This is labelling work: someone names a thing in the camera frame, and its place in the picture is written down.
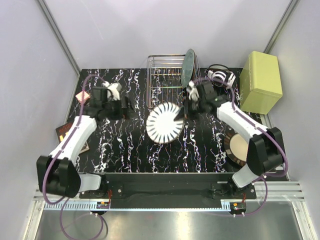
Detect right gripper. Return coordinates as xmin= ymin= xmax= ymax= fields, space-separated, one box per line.
xmin=173 ymin=95 xmax=206 ymax=122

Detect white blue striped plate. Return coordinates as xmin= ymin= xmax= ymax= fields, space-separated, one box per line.
xmin=146 ymin=102 xmax=184 ymax=144

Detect dark teal glazed plate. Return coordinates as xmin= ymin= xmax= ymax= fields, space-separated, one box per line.
xmin=190 ymin=49 xmax=197 ymax=81

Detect light blue plate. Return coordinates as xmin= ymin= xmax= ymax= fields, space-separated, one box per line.
xmin=180 ymin=48 xmax=195 ymax=88

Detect beige brown rimmed plate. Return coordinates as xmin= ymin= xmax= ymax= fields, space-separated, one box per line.
xmin=223 ymin=132 xmax=249 ymax=167

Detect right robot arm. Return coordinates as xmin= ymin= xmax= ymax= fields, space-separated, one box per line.
xmin=175 ymin=81 xmax=288 ymax=199

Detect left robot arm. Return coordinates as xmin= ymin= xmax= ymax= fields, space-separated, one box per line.
xmin=36 ymin=83 xmax=133 ymax=198

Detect pink cube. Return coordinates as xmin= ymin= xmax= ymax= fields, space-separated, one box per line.
xmin=75 ymin=90 xmax=91 ymax=104

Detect white black headphones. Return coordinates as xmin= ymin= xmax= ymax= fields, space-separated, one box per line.
xmin=207 ymin=63 xmax=236 ymax=89

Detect dark book with house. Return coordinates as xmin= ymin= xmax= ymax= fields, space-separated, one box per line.
xmin=55 ymin=122 xmax=90 ymax=154

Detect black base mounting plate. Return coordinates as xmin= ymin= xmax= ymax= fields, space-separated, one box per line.
xmin=79 ymin=173 xmax=257 ymax=211

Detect yellow-green box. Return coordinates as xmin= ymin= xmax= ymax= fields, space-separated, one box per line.
xmin=239 ymin=51 xmax=283 ymax=115

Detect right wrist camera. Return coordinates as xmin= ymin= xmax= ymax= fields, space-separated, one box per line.
xmin=186 ymin=80 xmax=200 ymax=102

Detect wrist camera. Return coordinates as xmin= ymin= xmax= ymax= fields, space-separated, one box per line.
xmin=186 ymin=80 xmax=200 ymax=102
xmin=102 ymin=81 xmax=122 ymax=101

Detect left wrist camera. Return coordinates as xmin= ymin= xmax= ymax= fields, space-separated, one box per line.
xmin=102 ymin=81 xmax=122 ymax=101

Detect metal wire dish rack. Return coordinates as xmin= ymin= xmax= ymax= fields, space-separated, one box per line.
xmin=146 ymin=54 xmax=188 ymax=111

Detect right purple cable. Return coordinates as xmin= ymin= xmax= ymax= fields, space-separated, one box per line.
xmin=193 ymin=76 xmax=290 ymax=217

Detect purple cable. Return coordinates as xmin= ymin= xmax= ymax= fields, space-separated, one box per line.
xmin=193 ymin=76 xmax=290 ymax=217
xmin=42 ymin=74 xmax=111 ymax=238

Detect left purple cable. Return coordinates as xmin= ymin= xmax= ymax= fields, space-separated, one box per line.
xmin=42 ymin=74 xmax=111 ymax=238

